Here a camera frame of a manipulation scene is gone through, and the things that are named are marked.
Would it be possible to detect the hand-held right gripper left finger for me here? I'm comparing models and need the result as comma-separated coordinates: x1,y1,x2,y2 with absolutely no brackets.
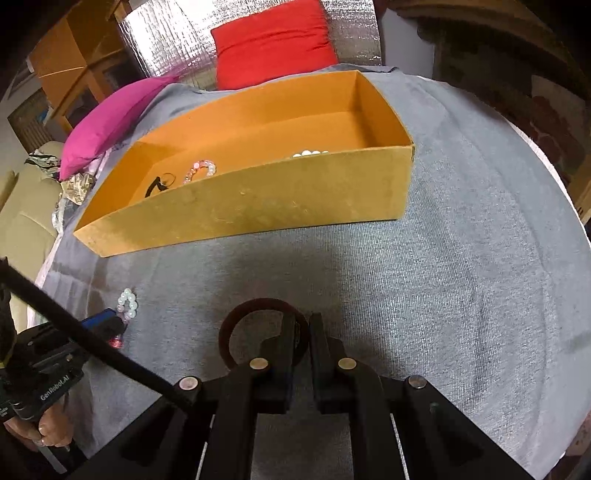
69,313,298,480

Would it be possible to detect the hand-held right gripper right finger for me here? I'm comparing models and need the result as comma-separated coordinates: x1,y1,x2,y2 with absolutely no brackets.
308,312,536,480

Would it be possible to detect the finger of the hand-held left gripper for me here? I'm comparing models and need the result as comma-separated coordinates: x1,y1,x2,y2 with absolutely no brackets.
81,310,126,341

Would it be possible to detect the clear bead bracelet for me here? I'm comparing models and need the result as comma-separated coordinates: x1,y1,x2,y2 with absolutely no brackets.
107,288,139,350

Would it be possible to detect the maroon bangle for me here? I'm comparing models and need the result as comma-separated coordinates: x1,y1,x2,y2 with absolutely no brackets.
218,298,308,370

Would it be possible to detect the black hair clip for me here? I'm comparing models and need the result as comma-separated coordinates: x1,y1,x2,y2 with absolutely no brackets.
144,173,177,198

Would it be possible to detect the pink crystal bead bracelet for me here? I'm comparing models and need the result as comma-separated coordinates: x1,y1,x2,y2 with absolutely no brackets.
183,159,218,185

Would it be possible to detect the orange cardboard box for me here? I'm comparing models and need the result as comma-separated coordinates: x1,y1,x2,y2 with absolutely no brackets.
73,70,416,258

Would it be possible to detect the person's left hand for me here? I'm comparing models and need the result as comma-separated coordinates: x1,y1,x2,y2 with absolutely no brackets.
4,405,75,452

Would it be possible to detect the gold patterned cloth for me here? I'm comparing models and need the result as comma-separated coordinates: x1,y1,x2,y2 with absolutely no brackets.
62,173,98,206

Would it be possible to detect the beige sofa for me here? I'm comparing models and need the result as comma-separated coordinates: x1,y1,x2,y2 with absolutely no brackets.
0,141,65,333

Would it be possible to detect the white floral cloth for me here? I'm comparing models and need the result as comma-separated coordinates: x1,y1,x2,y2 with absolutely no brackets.
25,150,61,174

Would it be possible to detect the grey blanket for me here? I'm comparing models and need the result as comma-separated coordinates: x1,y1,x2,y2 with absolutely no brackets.
28,62,591,480

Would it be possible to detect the pink cushion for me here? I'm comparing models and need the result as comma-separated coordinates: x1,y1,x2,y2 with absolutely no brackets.
59,76,183,182

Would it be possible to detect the brown woven basket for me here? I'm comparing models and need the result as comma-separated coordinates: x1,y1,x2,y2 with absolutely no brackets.
7,99,54,146

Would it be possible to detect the orange cabinet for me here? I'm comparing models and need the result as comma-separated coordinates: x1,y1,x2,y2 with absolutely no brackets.
28,0,139,134

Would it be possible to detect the silver insulation sheet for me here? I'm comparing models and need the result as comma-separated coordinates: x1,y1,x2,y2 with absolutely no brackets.
115,0,384,90

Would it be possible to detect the red cushion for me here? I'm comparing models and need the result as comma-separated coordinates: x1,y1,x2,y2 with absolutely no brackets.
210,0,338,90

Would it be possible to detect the black cable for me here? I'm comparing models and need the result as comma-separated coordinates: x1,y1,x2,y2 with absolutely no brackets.
0,257,195,411

